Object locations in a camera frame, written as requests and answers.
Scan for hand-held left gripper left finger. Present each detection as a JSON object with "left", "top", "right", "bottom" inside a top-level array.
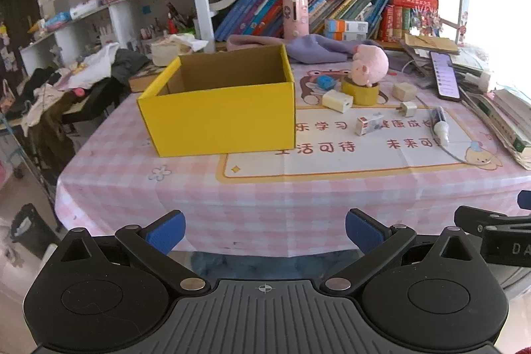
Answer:
[{"left": 54, "top": 210, "right": 210, "bottom": 295}]

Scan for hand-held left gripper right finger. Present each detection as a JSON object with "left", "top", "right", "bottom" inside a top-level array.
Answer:
[{"left": 321, "top": 209, "right": 478, "bottom": 295}]

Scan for small red white carton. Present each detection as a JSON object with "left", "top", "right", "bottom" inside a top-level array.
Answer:
[{"left": 355, "top": 113, "right": 385, "bottom": 136}]

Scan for yellow cardboard box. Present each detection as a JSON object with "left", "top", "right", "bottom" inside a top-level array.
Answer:
[{"left": 137, "top": 44, "right": 296, "bottom": 158}]

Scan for large white charger block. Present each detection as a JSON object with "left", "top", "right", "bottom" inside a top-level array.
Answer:
[{"left": 322, "top": 89, "right": 353, "bottom": 114}]

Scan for yellow tape roll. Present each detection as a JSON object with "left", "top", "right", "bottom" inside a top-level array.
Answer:
[{"left": 341, "top": 77, "right": 381, "bottom": 106}]

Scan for cream cube charger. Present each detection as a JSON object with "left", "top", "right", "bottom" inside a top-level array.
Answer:
[{"left": 393, "top": 82, "right": 417, "bottom": 101}]

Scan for pink pig plush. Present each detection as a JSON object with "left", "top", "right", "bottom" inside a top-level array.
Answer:
[{"left": 347, "top": 44, "right": 390, "bottom": 86}]

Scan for pink cartoon container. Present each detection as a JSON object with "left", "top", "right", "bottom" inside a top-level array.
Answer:
[{"left": 283, "top": 0, "right": 310, "bottom": 39}]

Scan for pile of flat books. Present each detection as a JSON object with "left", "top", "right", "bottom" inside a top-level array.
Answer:
[{"left": 460, "top": 86, "right": 531, "bottom": 170}]

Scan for black bin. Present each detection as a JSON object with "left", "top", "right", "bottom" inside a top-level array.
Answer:
[{"left": 8, "top": 204, "right": 54, "bottom": 259}]

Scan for black side table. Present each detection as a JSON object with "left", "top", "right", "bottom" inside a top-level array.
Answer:
[{"left": 62, "top": 86, "right": 121, "bottom": 124}]

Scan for wooden chess box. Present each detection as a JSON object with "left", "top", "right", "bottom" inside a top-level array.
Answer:
[{"left": 128, "top": 64, "right": 171, "bottom": 93}]

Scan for olive garment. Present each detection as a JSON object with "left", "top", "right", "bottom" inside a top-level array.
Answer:
[{"left": 25, "top": 93, "right": 84, "bottom": 176}]

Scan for dark grey garment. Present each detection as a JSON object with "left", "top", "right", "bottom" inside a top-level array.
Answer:
[{"left": 110, "top": 48, "right": 150, "bottom": 85}]

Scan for cream tissue pack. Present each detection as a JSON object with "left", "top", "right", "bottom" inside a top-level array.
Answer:
[{"left": 150, "top": 33, "right": 208, "bottom": 66}]

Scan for brown envelopes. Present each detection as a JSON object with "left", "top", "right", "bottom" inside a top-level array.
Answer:
[{"left": 400, "top": 33, "right": 461, "bottom": 56}]

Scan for white printed shirt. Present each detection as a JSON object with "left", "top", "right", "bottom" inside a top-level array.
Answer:
[{"left": 62, "top": 43, "right": 121, "bottom": 89}]

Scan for purple cloth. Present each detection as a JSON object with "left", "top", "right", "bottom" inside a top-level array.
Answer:
[{"left": 286, "top": 35, "right": 361, "bottom": 64}]

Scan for orange blue white carton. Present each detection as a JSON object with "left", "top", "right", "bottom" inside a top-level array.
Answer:
[
  {"left": 324, "top": 31, "right": 368, "bottom": 41},
  {"left": 324, "top": 19, "right": 369, "bottom": 33}
]

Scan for mauve pink cloth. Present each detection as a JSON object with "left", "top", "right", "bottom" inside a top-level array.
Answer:
[{"left": 227, "top": 34, "right": 291, "bottom": 53}]

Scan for cup of pens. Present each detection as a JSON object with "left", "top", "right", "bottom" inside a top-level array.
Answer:
[{"left": 166, "top": 1, "right": 195, "bottom": 35}]

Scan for red boxed book set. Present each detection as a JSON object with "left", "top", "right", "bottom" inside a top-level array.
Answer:
[{"left": 379, "top": 0, "right": 440, "bottom": 43}]

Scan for white flat box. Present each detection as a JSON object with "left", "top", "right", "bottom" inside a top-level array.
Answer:
[{"left": 70, "top": 1, "right": 102, "bottom": 20}]

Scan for long row of colourful books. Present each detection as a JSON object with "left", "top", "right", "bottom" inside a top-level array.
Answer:
[{"left": 213, "top": 0, "right": 391, "bottom": 43}]

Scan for blue tissue pack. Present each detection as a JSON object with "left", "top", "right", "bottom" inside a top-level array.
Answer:
[{"left": 43, "top": 12, "right": 71, "bottom": 30}]

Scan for white cable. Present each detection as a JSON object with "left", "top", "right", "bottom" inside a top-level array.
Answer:
[{"left": 415, "top": 95, "right": 482, "bottom": 165}]

